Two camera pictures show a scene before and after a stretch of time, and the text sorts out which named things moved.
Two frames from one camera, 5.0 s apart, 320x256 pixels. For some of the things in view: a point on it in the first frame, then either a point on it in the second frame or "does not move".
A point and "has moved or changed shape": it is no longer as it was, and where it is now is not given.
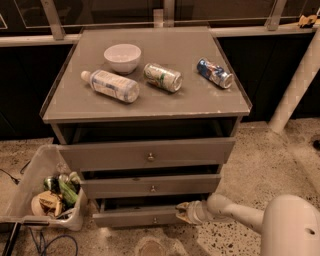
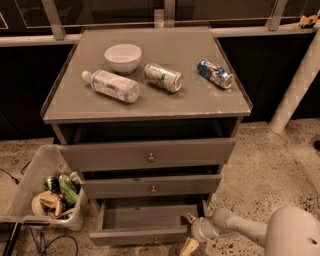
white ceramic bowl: x=123 y=58 does not move
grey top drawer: x=147 y=154 does not move
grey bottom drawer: x=137 y=216 has moved or changed shape
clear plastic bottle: x=112 y=85 does not move
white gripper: x=195 y=212 -> x=200 y=229
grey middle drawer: x=112 y=187 does not move
